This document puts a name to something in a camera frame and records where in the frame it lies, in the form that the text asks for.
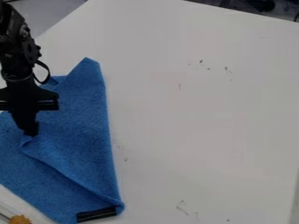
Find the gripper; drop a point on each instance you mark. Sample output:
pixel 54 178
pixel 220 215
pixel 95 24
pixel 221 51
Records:
pixel 24 96

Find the yellow toy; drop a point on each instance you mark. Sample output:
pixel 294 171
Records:
pixel 18 220

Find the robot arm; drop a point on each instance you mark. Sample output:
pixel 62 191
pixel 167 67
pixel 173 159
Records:
pixel 15 35

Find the blue cloth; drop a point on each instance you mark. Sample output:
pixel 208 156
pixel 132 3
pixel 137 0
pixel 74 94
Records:
pixel 74 140

